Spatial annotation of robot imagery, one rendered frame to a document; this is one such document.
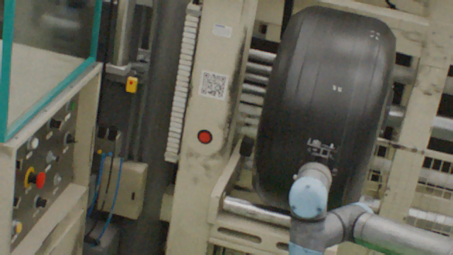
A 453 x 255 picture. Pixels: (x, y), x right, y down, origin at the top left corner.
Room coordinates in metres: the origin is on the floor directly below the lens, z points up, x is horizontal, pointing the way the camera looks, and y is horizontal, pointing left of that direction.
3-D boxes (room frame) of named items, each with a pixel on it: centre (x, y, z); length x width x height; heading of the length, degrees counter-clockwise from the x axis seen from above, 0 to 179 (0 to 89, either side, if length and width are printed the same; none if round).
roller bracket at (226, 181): (2.36, -0.04, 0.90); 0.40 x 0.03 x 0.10; 171
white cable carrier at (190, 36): (2.34, 0.13, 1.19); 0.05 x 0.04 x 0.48; 171
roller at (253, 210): (2.19, -0.20, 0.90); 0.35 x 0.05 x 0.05; 81
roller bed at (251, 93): (2.74, -0.05, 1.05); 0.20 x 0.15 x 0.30; 81
